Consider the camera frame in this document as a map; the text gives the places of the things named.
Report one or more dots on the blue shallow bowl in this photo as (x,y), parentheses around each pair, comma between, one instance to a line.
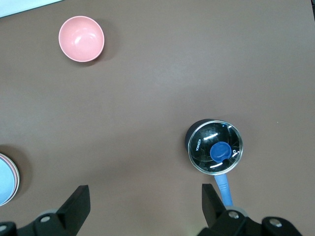
(5,182)

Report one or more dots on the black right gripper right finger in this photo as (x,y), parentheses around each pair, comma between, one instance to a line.
(221,218)

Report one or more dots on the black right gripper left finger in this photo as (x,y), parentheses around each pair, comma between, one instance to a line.
(69,214)

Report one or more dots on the brown table cover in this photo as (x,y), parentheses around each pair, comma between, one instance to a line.
(147,86)

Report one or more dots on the glass lid with blue knob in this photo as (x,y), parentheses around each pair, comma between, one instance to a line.
(209,145)

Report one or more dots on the beige shallow bowl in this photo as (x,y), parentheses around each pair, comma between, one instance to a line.
(18,178)

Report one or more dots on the pink deep bowl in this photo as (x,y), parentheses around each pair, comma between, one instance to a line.
(81,39)

